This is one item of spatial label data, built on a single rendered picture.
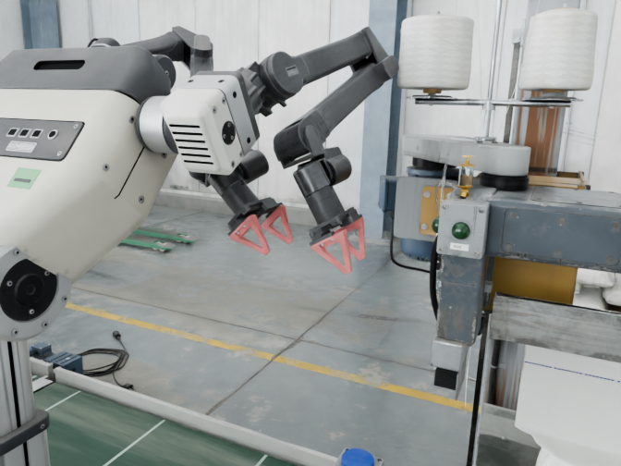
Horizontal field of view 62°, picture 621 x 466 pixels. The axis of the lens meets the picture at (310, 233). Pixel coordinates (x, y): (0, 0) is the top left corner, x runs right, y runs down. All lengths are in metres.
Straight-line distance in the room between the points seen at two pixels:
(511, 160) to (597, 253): 0.23
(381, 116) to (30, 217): 5.27
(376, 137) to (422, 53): 4.73
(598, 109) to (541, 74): 4.91
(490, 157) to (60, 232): 0.76
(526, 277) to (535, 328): 0.15
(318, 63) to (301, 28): 5.81
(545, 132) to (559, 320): 0.49
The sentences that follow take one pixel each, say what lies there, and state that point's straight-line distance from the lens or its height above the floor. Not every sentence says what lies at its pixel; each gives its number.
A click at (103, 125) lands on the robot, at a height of 1.44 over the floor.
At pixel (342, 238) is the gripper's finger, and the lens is 0.88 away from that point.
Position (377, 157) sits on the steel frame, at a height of 0.98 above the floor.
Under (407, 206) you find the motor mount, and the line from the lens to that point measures 1.36.
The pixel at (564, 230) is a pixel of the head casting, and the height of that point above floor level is 1.29.
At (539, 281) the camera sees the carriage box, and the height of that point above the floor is 1.12.
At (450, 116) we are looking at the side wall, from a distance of 6.18.
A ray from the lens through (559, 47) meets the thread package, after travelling 1.19.
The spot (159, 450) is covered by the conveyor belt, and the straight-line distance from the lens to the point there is 1.89.
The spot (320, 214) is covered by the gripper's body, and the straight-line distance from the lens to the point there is 0.93.
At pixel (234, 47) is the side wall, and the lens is 7.33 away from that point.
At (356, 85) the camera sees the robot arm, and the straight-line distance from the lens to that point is 1.14.
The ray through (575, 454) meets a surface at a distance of 1.24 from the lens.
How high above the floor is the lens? 1.47
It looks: 13 degrees down
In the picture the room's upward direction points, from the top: 2 degrees clockwise
